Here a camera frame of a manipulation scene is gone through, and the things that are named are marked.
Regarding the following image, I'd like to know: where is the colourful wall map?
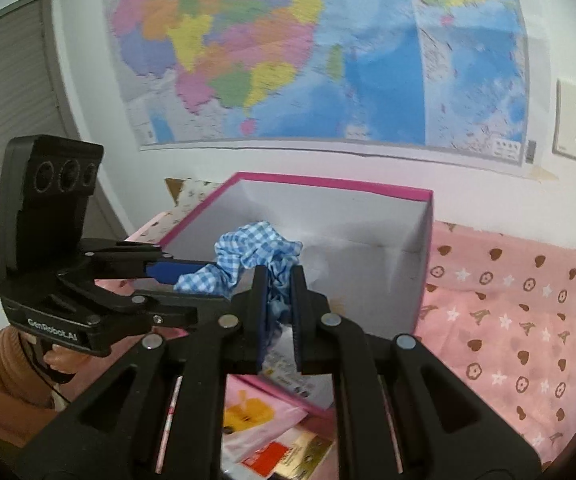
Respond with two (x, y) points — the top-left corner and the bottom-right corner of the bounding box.
(102, 0), (539, 166)

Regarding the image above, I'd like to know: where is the blue gingham scrunchie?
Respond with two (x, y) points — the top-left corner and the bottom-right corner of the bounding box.
(174, 220), (303, 341)

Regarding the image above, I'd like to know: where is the red and gold packet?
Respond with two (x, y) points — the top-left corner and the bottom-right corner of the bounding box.
(240, 427), (336, 480)

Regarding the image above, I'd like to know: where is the white barcode packet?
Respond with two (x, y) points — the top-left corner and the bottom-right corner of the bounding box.
(263, 345), (333, 408)

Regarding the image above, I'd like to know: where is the grey louvred door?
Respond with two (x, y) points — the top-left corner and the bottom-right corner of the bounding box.
(0, 0), (133, 281)

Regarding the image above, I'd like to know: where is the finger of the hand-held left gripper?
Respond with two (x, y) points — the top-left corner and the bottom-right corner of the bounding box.
(80, 240), (209, 291)
(58, 272), (233, 328)

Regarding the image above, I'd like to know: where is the pink cardboard box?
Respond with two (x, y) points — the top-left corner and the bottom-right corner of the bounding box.
(125, 171), (436, 418)

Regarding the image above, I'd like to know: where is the pink printed blanket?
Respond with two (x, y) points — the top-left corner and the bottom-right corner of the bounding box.
(118, 210), (576, 471)

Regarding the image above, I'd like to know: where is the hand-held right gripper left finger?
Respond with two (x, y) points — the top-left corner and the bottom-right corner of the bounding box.
(18, 264), (269, 480)

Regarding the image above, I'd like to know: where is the white star printed pillow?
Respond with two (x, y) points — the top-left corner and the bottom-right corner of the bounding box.
(175, 179), (223, 221)

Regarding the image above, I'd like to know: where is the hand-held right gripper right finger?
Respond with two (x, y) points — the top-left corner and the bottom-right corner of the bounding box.
(290, 266), (541, 480)

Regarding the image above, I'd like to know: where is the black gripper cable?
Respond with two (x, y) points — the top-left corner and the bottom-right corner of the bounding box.
(18, 330), (73, 406)

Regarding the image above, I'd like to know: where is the person's left hand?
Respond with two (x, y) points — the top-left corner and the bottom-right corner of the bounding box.
(45, 346), (91, 383)

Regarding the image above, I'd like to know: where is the pink patterned packet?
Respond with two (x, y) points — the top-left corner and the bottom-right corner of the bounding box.
(220, 375), (309, 466)

